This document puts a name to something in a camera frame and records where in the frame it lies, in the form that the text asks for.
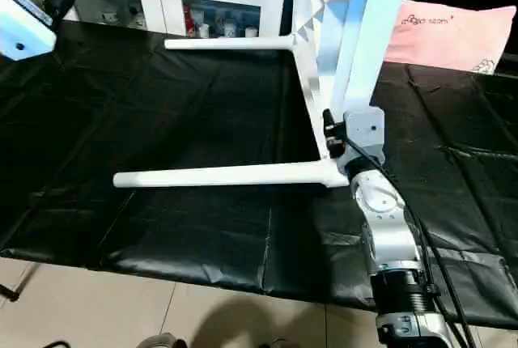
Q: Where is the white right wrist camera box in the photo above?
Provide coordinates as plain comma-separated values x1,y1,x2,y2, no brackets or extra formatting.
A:
343,107,387,164

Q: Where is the white plastic table leg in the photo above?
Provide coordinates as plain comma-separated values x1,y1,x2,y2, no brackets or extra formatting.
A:
113,159,351,191
163,34,299,52

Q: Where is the pink printed pillow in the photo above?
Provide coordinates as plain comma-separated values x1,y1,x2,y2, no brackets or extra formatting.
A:
383,2,518,75

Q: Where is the black work mat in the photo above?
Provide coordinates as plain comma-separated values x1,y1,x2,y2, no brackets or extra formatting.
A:
0,18,518,331

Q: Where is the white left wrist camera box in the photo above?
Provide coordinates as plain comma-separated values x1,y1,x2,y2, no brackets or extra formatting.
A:
0,0,60,63

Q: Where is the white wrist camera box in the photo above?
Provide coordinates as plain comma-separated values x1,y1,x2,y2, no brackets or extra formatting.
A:
343,107,387,164
0,0,60,63

